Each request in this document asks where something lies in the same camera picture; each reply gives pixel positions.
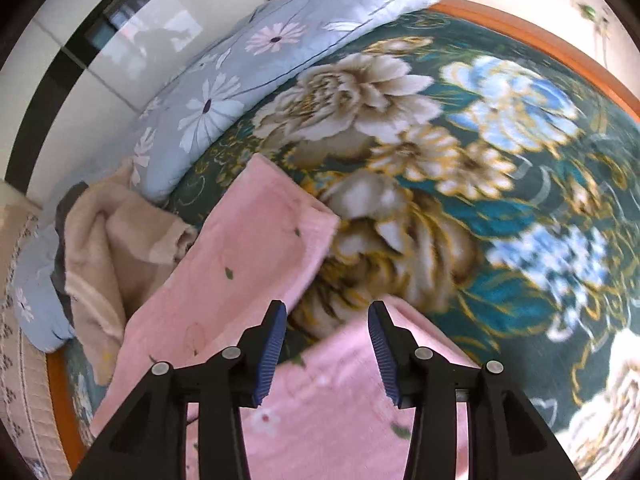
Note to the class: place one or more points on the green floral bed blanket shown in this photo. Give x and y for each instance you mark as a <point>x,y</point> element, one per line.
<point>500,210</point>

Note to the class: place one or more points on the beige towel cloth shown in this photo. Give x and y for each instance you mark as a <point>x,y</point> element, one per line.
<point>100,240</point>

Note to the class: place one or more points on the green wall decoration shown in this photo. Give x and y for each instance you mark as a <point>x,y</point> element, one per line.
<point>592,15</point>

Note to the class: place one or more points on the blue-grey floral pillow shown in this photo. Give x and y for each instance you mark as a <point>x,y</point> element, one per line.
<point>225,75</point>

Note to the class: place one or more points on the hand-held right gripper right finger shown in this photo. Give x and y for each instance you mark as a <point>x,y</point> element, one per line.
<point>383,355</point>

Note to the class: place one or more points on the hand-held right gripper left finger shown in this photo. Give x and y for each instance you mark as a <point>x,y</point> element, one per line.
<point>270,355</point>

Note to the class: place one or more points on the beige quilted headboard cover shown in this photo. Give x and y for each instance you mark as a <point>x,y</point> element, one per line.
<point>25,400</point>

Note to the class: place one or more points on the wooden bed frame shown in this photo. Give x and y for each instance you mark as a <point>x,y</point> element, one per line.
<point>550,40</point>

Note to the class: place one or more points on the white panel wardrobe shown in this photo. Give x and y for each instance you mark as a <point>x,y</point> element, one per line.
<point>125,60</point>

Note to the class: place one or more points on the pink floral fleece cloth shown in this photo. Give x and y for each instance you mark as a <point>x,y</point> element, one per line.
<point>260,240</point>

